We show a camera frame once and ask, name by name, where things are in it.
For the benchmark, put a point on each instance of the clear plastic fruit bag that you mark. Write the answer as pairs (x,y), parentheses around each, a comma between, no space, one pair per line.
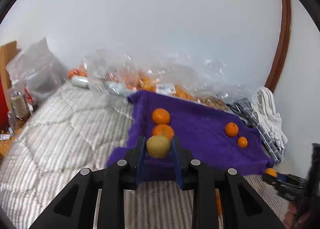
(116,72)

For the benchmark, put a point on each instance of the striped bed quilt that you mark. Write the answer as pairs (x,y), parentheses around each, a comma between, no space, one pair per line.
(74,129)

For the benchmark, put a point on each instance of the red paper bag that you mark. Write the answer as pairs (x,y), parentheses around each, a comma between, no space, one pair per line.
(3,110)

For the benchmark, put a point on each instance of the person's right hand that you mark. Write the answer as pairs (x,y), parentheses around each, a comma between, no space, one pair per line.
(291,221)

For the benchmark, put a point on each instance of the brown wooden door frame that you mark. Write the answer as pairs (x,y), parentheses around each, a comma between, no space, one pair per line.
(282,46)

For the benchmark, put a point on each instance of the white striped towel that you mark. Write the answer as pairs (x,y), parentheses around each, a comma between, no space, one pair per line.
(264,109)

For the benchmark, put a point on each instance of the purple towel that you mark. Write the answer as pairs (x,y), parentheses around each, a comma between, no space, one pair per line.
(199,129)

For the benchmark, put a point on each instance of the green-yellow kiwi fruit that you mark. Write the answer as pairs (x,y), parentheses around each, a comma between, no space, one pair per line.
(158,146)

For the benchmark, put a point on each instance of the grey plastic bag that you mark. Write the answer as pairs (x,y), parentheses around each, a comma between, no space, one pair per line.
(38,71)

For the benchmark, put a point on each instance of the large orange with stem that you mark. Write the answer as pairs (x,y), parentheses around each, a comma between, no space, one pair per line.
(231,130)

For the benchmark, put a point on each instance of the grey checked folded cloth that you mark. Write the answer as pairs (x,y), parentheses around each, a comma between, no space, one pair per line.
(243,108)

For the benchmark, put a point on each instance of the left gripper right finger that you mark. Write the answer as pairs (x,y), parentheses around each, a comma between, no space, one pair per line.
(241,205)

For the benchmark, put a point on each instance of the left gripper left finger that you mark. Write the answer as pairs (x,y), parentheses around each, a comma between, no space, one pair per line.
(95,195)

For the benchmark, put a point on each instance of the large round orange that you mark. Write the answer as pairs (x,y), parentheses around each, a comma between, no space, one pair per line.
(163,130)

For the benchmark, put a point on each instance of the oval orange kumquat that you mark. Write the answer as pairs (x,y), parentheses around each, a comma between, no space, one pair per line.
(271,172)

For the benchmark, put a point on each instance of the small orange mandarin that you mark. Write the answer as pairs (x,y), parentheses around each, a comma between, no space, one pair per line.
(242,142)

